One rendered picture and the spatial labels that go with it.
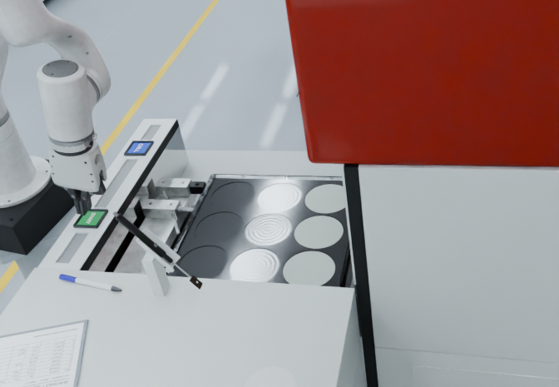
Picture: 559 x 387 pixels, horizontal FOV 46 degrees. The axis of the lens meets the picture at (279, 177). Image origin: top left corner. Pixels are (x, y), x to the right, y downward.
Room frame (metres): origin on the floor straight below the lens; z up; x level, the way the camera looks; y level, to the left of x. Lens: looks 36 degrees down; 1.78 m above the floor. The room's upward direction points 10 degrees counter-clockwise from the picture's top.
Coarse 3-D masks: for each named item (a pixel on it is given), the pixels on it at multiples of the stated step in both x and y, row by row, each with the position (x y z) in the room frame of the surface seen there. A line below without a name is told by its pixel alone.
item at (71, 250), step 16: (144, 128) 1.45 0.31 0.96; (160, 128) 1.44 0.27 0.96; (128, 144) 1.39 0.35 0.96; (160, 144) 1.36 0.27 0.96; (128, 160) 1.32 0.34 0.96; (144, 160) 1.30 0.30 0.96; (112, 176) 1.26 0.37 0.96; (128, 176) 1.25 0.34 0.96; (112, 192) 1.20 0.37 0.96; (128, 192) 1.18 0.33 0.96; (96, 208) 1.15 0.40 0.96; (112, 208) 1.14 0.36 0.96; (64, 240) 1.06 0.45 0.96; (80, 240) 1.05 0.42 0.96; (96, 240) 1.04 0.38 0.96; (48, 256) 1.01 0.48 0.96; (64, 256) 1.01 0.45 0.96; (80, 256) 1.00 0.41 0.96
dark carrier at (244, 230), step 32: (224, 192) 1.20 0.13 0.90; (256, 192) 1.18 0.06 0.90; (288, 192) 1.16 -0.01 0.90; (192, 224) 1.11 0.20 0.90; (224, 224) 1.09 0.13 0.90; (256, 224) 1.07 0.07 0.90; (288, 224) 1.05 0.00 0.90; (192, 256) 1.01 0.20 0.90; (224, 256) 0.99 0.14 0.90; (256, 256) 0.97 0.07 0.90; (288, 256) 0.95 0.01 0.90
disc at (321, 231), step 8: (320, 216) 1.06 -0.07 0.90; (328, 216) 1.05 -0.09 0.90; (304, 224) 1.04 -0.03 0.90; (312, 224) 1.04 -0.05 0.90; (320, 224) 1.03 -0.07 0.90; (328, 224) 1.03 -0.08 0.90; (336, 224) 1.02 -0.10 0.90; (296, 232) 1.02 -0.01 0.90; (304, 232) 1.02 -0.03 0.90; (312, 232) 1.01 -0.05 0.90; (320, 232) 1.01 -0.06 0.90; (328, 232) 1.00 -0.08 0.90; (336, 232) 1.00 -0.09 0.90; (296, 240) 1.00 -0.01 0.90; (304, 240) 0.99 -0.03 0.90; (312, 240) 0.99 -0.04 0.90; (320, 240) 0.99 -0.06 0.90; (328, 240) 0.98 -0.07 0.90; (336, 240) 0.98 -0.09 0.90
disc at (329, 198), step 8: (328, 184) 1.16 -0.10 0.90; (312, 192) 1.14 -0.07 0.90; (320, 192) 1.14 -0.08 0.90; (328, 192) 1.13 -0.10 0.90; (336, 192) 1.13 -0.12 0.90; (312, 200) 1.12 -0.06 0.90; (320, 200) 1.11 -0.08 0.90; (328, 200) 1.11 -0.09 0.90; (336, 200) 1.10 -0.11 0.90; (312, 208) 1.09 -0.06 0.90; (320, 208) 1.08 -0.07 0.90; (328, 208) 1.08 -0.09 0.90; (336, 208) 1.08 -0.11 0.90
